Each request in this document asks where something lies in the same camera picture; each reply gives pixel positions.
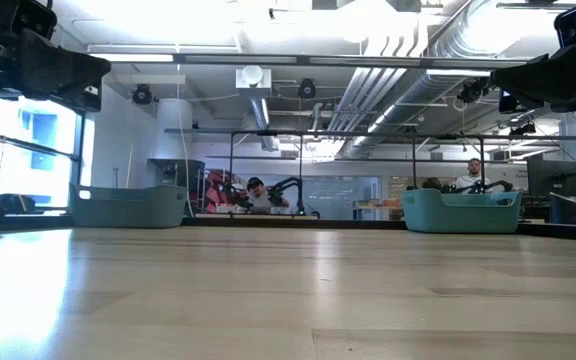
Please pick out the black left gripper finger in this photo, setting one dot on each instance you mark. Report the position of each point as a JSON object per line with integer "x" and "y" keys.
{"x": 58, "y": 70}
{"x": 88, "y": 104}

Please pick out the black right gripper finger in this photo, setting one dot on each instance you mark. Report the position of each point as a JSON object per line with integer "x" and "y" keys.
{"x": 513, "y": 106}
{"x": 568, "y": 77}

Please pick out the black round ceiling spotlight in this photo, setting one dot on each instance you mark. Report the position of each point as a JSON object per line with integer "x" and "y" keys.
{"x": 307, "y": 89}
{"x": 142, "y": 95}

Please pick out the person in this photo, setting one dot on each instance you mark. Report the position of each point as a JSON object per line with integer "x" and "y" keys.
{"x": 258, "y": 199}
{"x": 473, "y": 175}

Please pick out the black background monitor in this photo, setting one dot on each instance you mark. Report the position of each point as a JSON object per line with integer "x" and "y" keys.
{"x": 553, "y": 177}

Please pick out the black background robot arms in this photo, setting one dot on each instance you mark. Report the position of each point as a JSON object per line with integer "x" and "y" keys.
{"x": 290, "y": 186}
{"x": 493, "y": 186}

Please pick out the white round column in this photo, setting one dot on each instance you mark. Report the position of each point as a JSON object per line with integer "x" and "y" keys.
{"x": 173, "y": 130}

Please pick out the grey cabinet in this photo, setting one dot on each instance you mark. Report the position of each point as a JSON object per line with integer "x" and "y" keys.
{"x": 175, "y": 172}

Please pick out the grey-blue plastic bin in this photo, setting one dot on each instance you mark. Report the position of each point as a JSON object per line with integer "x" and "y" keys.
{"x": 133, "y": 207}

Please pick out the teal plastic bin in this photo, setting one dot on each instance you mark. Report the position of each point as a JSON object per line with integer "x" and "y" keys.
{"x": 458, "y": 215}

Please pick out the red crates stack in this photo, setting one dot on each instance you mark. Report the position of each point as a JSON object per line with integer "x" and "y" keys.
{"x": 215, "y": 192}

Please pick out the white ceiling box unit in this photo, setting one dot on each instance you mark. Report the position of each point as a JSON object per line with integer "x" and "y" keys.
{"x": 253, "y": 77}

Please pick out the long ceiling light bar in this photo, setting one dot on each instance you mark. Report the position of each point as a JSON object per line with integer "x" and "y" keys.
{"x": 268, "y": 60}

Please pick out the silver ventilation duct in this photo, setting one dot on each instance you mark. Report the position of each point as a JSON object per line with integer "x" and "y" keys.
{"x": 418, "y": 75}

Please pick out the black metal rack frame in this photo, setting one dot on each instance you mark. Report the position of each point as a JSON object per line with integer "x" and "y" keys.
{"x": 318, "y": 134}

